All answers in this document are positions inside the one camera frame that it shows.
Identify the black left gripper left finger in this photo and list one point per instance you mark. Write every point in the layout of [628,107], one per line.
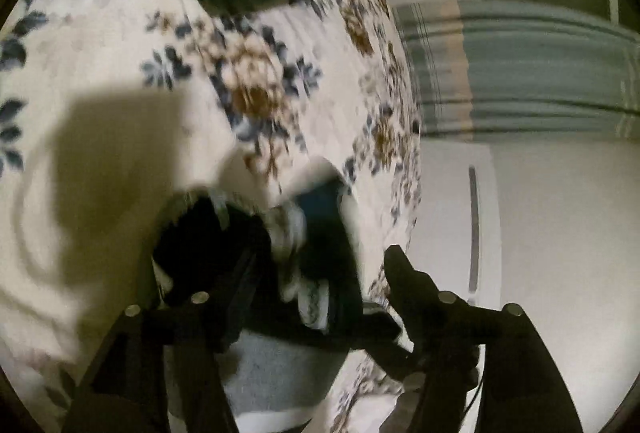
[150,362]

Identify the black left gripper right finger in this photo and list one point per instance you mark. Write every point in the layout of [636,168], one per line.
[460,347]

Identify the black white patterned sweater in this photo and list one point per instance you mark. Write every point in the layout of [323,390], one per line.
[270,298]

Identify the white wardrobe door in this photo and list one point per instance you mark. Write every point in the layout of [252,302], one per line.
[554,227]

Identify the white floral bed blanket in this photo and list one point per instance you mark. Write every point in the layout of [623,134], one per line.
[111,107]

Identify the green striped curtain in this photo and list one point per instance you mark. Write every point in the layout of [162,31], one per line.
[488,70]

